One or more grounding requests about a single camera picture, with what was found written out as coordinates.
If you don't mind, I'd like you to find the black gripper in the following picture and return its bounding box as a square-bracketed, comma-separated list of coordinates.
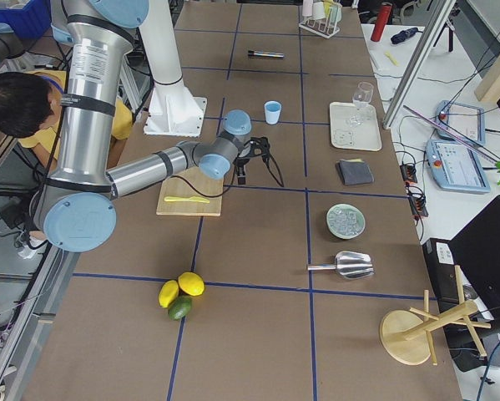
[235, 137, 270, 185]

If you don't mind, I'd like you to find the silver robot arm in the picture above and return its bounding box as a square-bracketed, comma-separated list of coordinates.
[34, 1, 251, 252]

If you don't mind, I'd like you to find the light blue plastic cup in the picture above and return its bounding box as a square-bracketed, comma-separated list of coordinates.
[264, 100, 282, 125]

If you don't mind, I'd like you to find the whole yellow lemon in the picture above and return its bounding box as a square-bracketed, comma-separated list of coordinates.
[177, 272, 205, 297]
[158, 280, 179, 308]

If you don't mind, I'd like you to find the bamboo cutting board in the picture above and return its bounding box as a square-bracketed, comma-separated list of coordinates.
[156, 167, 224, 216]

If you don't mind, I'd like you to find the yellow plastic knife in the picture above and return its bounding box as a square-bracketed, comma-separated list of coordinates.
[163, 195, 210, 204]

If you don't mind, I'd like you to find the grey folded cloth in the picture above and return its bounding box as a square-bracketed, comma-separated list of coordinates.
[336, 159, 374, 185]

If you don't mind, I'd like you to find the green bowl of ice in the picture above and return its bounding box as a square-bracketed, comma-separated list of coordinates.
[326, 204, 366, 240]

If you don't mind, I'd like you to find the cream bear serving tray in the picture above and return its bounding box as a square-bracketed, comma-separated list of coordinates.
[329, 102, 382, 151]

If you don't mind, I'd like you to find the steel muddler black tip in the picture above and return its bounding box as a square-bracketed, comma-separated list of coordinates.
[247, 50, 285, 59]

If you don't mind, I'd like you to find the steel ice scoop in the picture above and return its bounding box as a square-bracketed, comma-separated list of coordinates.
[307, 251, 375, 280]

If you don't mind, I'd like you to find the green lime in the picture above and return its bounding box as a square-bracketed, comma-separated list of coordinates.
[168, 296, 193, 321]

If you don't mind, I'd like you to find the clear wine glass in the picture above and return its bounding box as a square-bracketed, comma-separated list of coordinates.
[346, 82, 374, 126]

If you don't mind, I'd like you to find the small yellow plastic tool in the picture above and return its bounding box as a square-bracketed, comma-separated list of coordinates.
[384, 52, 399, 66]

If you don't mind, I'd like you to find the folded dark blue umbrella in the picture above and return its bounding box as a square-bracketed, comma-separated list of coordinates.
[391, 27, 422, 45]

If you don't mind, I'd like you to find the near blue teach pendant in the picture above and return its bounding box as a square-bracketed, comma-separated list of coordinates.
[426, 140, 491, 194]

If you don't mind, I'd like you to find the blue teach pendant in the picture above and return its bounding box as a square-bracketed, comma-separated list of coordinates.
[434, 100, 486, 145]
[426, 140, 491, 194]

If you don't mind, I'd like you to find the red bottle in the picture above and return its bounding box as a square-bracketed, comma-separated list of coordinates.
[370, 2, 393, 43]

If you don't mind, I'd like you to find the person in yellow shirt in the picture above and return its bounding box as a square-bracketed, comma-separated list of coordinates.
[0, 69, 134, 176]

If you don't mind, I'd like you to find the far blue teach pendant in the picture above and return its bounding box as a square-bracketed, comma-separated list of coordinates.
[434, 100, 486, 145]

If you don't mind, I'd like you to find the wooden mug tree stand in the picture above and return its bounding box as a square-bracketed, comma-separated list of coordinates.
[379, 265, 491, 366]

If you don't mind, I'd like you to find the black laptop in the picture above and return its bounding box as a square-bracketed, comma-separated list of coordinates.
[422, 195, 500, 353]

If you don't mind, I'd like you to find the blue storage bin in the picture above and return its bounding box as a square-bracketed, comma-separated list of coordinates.
[0, 0, 51, 38]

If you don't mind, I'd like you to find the long metal grabber tool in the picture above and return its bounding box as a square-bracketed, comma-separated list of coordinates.
[403, 105, 500, 185]

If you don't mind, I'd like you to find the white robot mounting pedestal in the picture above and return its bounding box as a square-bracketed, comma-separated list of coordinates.
[139, 0, 207, 137]

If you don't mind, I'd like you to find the white wire cup rack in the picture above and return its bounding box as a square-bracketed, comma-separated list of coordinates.
[298, 0, 342, 38]

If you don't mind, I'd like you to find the aluminium frame post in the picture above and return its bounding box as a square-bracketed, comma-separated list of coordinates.
[382, 0, 456, 129]

